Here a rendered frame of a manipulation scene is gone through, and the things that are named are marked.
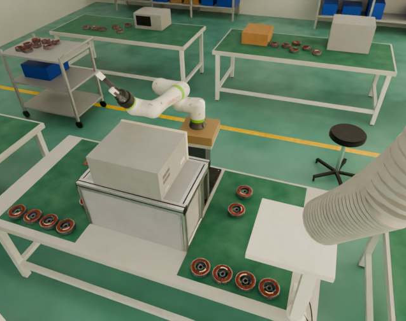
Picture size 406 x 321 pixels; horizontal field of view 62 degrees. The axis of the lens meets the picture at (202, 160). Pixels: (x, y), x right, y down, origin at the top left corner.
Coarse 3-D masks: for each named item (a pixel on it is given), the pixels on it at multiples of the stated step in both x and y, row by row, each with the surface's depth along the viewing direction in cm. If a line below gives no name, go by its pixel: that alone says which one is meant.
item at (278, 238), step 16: (272, 208) 165; (288, 208) 165; (256, 224) 158; (272, 224) 157; (288, 224) 157; (256, 240) 151; (272, 240) 150; (288, 240) 150; (304, 240) 150; (256, 256) 144; (272, 256) 144; (288, 256) 144; (304, 256) 144; (320, 256) 144; (336, 256) 144; (304, 272) 140; (320, 272) 138; (304, 288) 150; (304, 304) 158; (304, 320) 167
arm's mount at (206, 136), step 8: (184, 120) 297; (208, 120) 296; (216, 120) 296; (184, 128) 287; (208, 128) 287; (216, 128) 287; (192, 136) 278; (200, 136) 278; (208, 136) 277; (200, 144) 281; (208, 144) 279
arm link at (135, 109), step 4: (136, 100) 202; (140, 100) 204; (136, 104) 202; (140, 104) 202; (128, 108) 200; (132, 108) 201; (136, 108) 202; (128, 112) 206; (132, 112) 205; (136, 112) 204
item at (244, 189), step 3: (240, 186) 237; (243, 186) 237; (246, 186) 237; (237, 189) 236; (240, 189) 236; (243, 189) 238; (246, 189) 237; (249, 189) 235; (237, 192) 233; (240, 192) 233; (243, 192) 234; (246, 192) 234; (249, 192) 233; (237, 195) 234; (240, 195) 231; (243, 195) 230; (246, 195) 230; (249, 195) 231; (240, 198) 232; (243, 198) 231; (246, 198) 231
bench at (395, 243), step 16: (368, 240) 259; (384, 240) 206; (400, 240) 204; (368, 256) 259; (384, 256) 200; (400, 256) 195; (368, 272) 249; (400, 272) 187; (368, 288) 239; (400, 288) 180; (368, 304) 230; (400, 304) 173; (368, 320) 221; (400, 320) 167
